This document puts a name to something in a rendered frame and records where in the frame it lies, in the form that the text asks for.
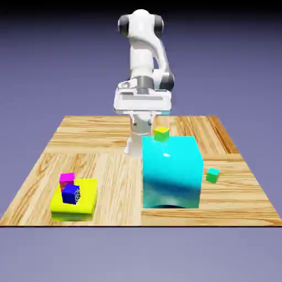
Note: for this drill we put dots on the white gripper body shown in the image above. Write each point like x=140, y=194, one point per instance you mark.
x=143, y=102

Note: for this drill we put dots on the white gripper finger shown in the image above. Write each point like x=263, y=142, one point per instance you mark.
x=133, y=120
x=151, y=119

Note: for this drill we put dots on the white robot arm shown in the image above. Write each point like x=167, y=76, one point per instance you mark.
x=144, y=50

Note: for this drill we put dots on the small yellow-green cube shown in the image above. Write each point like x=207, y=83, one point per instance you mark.
x=161, y=134

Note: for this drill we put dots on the small green cube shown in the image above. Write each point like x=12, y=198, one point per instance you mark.
x=212, y=175

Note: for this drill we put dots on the small magenta cube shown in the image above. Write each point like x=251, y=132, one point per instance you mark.
x=67, y=178

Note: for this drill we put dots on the small blue cube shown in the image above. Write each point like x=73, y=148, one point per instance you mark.
x=70, y=194

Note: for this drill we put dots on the large cyan box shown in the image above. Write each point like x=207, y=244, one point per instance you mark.
x=171, y=171

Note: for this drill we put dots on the large yellow box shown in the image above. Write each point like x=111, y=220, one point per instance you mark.
x=87, y=198

